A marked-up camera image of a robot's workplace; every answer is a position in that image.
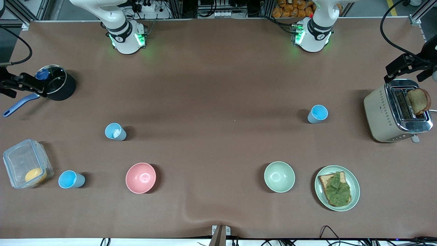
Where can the toast slice under lettuce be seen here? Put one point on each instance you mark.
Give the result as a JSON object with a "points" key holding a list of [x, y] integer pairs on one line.
{"points": [[322, 179]]}

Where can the white power strip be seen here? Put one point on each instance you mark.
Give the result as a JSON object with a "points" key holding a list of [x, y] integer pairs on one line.
{"points": [[222, 14], [148, 7]]}

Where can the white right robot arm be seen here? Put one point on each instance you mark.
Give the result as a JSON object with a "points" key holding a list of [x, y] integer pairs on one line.
{"points": [[124, 41]]}

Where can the bag of orange snacks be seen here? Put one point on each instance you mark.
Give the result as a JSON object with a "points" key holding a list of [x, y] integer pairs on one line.
{"points": [[290, 8]]}

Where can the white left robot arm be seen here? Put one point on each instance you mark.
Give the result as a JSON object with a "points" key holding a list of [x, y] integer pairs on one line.
{"points": [[312, 39]]}

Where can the yellow round food item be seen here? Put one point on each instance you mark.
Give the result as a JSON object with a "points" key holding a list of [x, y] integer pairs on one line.
{"points": [[34, 175]]}

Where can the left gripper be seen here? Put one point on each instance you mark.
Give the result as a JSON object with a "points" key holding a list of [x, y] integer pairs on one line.
{"points": [[418, 61]]}

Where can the brown bread slice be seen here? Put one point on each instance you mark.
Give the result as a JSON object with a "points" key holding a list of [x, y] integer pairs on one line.
{"points": [[419, 100]]}

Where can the beige chrome toaster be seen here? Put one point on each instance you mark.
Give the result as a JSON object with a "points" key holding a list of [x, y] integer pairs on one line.
{"points": [[379, 112]]}

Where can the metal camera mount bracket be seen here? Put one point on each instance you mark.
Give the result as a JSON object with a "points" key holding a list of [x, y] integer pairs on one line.
{"points": [[218, 237]]}

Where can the pink bowl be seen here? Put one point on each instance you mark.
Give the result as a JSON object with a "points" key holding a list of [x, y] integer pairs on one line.
{"points": [[140, 177]]}

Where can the blue plastic cup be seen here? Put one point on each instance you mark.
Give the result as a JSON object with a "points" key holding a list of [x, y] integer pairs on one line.
{"points": [[70, 179], [114, 131], [319, 113]]}

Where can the pale green bowl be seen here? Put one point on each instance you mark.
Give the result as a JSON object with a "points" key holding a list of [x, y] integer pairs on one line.
{"points": [[279, 177]]}

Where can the clear plastic lidded container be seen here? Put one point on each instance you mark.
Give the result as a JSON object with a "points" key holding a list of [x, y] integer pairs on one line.
{"points": [[20, 160]]}

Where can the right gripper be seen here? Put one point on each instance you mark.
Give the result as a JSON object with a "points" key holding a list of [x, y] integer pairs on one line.
{"points": [[4, 83]]}

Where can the aluminium frame profile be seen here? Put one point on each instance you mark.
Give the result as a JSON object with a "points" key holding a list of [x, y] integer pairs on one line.
{"points": [[20, 12], [175, 7], [266, 7], [418, 15]]}

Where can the green lettuce leaf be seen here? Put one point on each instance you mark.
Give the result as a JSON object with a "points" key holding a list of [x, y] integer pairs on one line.
{"points": [[338, 191]]}

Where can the pale green plate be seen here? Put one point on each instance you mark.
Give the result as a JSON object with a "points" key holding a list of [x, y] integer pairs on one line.
{"points": [[355, 186]]}

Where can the glass lid blue knob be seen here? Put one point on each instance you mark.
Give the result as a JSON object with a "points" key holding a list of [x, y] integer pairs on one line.
{"points": [[54, 82]]}

